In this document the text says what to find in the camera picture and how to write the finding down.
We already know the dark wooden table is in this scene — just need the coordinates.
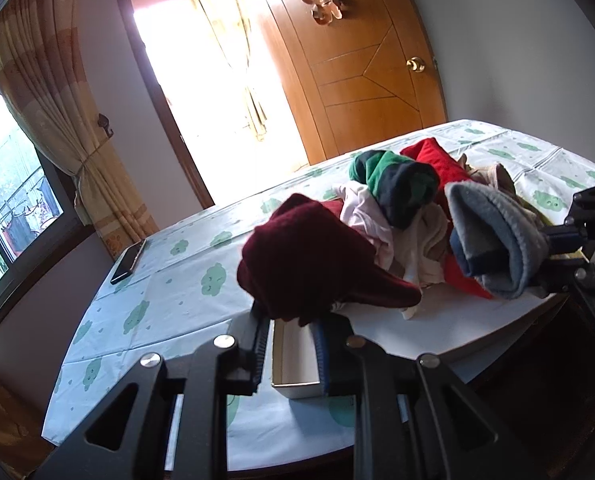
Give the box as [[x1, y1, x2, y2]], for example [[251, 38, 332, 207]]
[[217, 300, 595, 480]]

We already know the black smartphone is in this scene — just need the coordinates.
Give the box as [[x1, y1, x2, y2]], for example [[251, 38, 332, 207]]
[[110, 239, 148, 286]]

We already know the grey navy underwear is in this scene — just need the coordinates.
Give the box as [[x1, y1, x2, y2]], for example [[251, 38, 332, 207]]
[[445, 181, 549, 301]]

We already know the beige underwear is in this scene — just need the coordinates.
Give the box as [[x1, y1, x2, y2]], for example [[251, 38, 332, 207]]
[[457, 160, 518, 206]]

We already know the laundry on clothesline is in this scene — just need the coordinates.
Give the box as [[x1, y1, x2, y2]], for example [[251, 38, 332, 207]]
[[0, 180, 63, 256]]

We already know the shallow cardboard box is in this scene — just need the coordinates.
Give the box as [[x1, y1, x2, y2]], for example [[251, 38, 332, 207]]
[[270, 195, 594, 401]]

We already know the beige striped curtain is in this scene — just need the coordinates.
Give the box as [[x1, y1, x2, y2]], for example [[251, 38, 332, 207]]
[[0, 0, 160, 261]]

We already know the brown wooden door frame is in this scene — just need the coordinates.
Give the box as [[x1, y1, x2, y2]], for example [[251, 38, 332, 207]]
[[110, 0, 218, 209]]

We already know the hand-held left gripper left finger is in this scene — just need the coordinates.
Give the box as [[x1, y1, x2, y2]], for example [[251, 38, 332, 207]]
[[34, 305, 271, 480]]

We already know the brown wooden door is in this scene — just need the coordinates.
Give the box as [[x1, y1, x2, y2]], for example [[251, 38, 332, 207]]
[[254, 0, 449, 167]]

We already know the dark framed sliding window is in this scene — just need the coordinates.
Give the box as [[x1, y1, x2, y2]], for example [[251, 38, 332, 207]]
[[0, 45, 85, 321]]

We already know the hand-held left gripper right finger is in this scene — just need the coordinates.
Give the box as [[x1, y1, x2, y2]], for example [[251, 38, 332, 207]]
[[315, 315, 533, 480]]

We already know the green navy underwear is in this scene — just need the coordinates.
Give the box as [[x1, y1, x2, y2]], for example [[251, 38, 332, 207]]
[[349, 149, 441, 231]]

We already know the pale pink underwear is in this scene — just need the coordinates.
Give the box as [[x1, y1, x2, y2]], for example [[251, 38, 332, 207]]
[[333, 181, 394, 271]]

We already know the maroon underwear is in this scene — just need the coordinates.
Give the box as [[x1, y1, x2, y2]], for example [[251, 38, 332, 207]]
[[236, 192, 423, 329]]

